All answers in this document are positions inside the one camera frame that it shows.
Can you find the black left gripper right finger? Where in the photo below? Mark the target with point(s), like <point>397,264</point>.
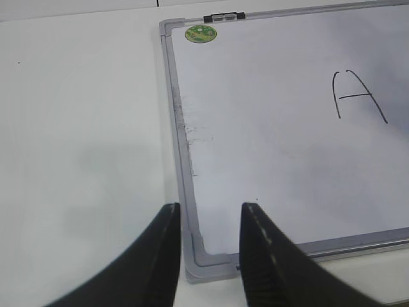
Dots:
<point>275,272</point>

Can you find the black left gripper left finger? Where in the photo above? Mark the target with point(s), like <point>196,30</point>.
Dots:
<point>145,274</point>

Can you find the round green magnet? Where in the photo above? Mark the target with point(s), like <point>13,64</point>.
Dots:
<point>200,34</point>

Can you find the black marker clip holder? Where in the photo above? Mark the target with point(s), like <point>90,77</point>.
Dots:
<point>218,17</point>

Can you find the white board with grey frame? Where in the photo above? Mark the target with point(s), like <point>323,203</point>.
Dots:
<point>303,111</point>

